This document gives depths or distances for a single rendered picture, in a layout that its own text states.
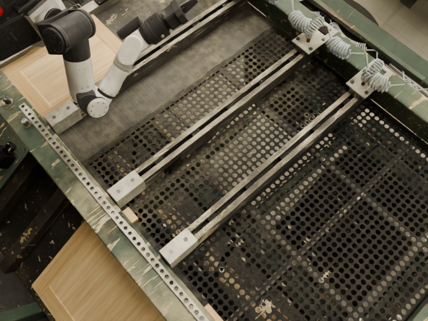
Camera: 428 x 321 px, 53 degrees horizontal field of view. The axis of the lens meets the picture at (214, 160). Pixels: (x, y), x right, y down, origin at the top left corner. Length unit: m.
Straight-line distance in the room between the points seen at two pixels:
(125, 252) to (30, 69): 0.95
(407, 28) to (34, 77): 5.72
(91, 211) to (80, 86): 0.45
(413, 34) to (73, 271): 5.90
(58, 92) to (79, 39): 0.54
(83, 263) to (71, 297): 0.16
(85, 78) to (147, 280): 0.71
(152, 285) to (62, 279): 0.62
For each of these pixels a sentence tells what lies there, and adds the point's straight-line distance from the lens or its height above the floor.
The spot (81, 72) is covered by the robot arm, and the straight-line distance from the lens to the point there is 1.51.
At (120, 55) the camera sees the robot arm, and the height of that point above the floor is 1.33.
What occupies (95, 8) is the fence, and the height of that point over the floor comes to 1.34.
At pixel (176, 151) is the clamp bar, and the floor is 1.17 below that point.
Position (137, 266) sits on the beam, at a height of 0.84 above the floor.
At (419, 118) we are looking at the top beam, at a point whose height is 1.87.
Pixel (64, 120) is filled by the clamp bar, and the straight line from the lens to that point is 1.81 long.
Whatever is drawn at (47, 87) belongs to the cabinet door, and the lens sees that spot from 1.98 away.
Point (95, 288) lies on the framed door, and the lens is 1.93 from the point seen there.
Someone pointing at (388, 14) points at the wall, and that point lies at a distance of 6.95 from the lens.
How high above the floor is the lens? 1.56
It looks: 11 degrees down
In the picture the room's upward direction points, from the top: 41 degrees clockwise
